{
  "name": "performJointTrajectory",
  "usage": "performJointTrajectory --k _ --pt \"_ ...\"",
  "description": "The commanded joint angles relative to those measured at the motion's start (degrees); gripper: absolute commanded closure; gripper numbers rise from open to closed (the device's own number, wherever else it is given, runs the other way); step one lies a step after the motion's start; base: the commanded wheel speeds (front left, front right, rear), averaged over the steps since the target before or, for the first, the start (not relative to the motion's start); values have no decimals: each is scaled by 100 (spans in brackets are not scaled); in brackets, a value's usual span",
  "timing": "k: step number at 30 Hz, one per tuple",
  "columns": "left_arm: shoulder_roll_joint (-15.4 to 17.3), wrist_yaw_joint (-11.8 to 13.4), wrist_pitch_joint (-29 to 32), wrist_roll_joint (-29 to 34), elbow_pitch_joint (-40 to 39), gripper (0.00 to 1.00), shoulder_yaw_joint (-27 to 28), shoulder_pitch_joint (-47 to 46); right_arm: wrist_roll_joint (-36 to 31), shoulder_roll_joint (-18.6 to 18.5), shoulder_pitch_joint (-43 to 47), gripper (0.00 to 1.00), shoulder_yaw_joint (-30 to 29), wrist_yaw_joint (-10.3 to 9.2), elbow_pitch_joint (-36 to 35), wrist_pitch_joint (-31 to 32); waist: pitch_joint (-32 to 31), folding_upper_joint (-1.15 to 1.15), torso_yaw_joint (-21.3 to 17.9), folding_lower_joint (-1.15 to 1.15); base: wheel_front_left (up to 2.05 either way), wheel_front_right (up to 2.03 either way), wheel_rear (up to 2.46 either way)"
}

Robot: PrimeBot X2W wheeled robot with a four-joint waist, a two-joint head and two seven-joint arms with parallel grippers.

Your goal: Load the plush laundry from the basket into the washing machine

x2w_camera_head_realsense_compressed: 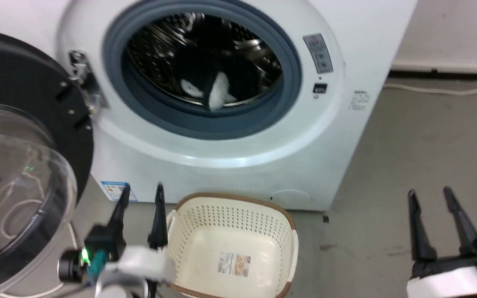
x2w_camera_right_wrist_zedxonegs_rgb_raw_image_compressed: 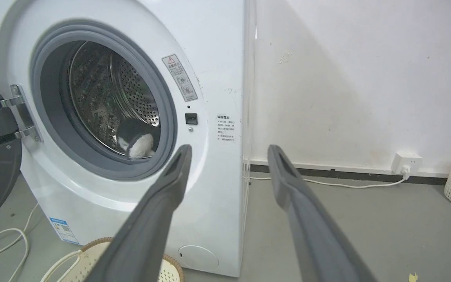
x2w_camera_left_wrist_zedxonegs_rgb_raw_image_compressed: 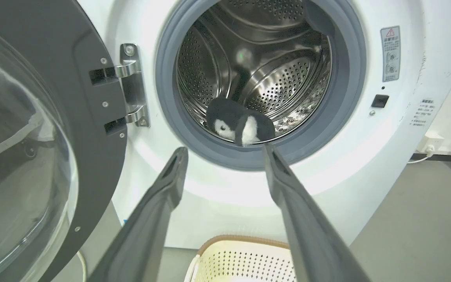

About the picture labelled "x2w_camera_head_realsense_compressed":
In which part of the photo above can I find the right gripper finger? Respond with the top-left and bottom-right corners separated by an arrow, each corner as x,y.
443,186 -> 477,255
407,189 -> 438,262

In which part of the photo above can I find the printed label inside basket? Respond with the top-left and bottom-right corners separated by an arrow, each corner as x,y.
217,251 -> 251,277

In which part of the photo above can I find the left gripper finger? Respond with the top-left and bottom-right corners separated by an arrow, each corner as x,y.
147,183 -> 169,250
106,184 -> 132,249

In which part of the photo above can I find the white cable along wall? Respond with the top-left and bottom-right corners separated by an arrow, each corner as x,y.
383,83 -> 477,96

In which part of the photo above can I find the blue energy label sticker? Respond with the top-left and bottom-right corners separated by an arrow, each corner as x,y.
101,181 -> 138,203

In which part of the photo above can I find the black round washer door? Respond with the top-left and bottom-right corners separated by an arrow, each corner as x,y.
0,28 -> 94,298

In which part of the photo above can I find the round filter cover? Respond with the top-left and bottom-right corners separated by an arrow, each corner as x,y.
270,189 -> 313,207

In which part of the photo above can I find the grey warning sticker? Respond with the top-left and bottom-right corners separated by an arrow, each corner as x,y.
303,33 -> 334,75

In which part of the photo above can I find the steel washer drum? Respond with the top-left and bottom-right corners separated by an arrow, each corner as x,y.
125,12 -> 283,108

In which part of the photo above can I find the metal door hinge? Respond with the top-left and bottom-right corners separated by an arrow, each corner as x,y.
69,50 -> 107,115

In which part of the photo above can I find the cream perforated laundry basket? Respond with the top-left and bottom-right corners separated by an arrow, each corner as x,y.
166,192 -> 299,298

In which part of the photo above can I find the grey rubber door gasket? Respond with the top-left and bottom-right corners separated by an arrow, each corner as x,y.
102,0 -> 303,140

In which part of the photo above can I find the white front-load washing machine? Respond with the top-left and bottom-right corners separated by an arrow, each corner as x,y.
0,0 -> 419,212

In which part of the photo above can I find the black and white plush laundry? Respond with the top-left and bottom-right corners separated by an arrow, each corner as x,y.
171,16 -> 264,111

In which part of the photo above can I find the white looped floor cable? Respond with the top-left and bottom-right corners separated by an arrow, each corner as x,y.
0,174 -> 78,298

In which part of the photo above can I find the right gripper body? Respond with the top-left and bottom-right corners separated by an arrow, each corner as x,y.
406,235 -> 477,298

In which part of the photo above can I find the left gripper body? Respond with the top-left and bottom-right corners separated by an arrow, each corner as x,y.
84,226 -> 177,298

